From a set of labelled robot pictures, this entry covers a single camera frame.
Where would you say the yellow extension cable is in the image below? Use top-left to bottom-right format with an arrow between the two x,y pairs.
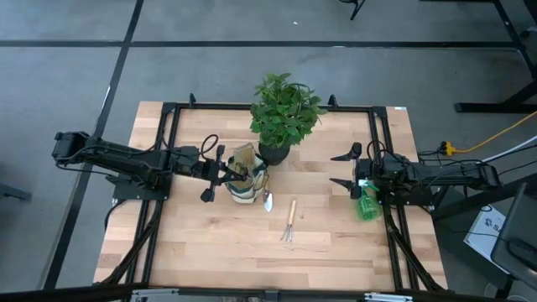
439,110 -> 537,156

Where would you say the silver metal bracket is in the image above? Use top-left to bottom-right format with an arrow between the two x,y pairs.
362,291 -> 414,302
129,288 -> 180,302

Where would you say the green spray bottle white head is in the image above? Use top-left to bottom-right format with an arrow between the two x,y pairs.
355,179 -> 383,222

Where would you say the black chair base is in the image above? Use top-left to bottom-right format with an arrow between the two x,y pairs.
337,0 -> 368,21

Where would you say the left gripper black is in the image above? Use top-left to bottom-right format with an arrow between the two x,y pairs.
190,144 -> 249,204

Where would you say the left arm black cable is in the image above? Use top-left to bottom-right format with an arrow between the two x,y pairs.
200,133 -> 220,160

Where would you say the steel trowel with wooden handle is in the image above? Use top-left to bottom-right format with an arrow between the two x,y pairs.
263,179 -> 274,213

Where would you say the dark furniture foot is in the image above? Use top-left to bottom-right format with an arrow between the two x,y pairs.
0,182 -> 33,202

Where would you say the black rig beam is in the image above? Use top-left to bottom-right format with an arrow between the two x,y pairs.
0,281 -> 537,302

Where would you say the black aluminium table frame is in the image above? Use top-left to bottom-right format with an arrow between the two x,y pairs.
94,92 -> 448,294

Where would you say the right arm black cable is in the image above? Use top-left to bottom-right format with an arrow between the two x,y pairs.
367,139 -> 387,163

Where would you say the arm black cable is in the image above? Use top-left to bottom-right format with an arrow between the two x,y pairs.
367,139 -> 387,163
200,133 -> 220,160

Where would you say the green plant in black pot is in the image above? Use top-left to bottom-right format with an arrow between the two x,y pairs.
249,72 -> 329,167

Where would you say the white cable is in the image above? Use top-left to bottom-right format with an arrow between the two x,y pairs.
482,136 -> 537,164

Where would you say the cream and green gardening bag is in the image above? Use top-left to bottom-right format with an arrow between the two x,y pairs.
224,142 -> 270,206

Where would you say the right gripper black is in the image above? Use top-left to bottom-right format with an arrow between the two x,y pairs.
329,142 -> 379,200

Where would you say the white printed box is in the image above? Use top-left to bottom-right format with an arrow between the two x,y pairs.
462,204 -> 508,263

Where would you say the black desk leg frame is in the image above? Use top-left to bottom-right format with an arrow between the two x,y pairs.
454,0 -> 537,114

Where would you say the steel hand rake wooden handle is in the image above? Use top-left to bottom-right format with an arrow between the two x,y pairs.
279,199 -> 298,243

